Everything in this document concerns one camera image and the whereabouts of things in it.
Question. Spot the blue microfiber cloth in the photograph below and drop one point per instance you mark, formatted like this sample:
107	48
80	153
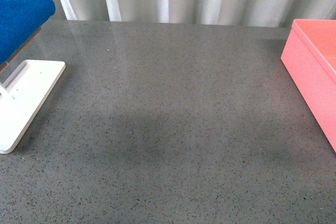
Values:
20	19

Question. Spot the white towel rack stand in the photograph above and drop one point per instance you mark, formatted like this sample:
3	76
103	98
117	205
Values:
22	95

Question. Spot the pink plastic box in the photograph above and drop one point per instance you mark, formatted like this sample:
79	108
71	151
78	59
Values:
309	57

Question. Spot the wooden rack rod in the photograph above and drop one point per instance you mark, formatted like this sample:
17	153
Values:
6	63

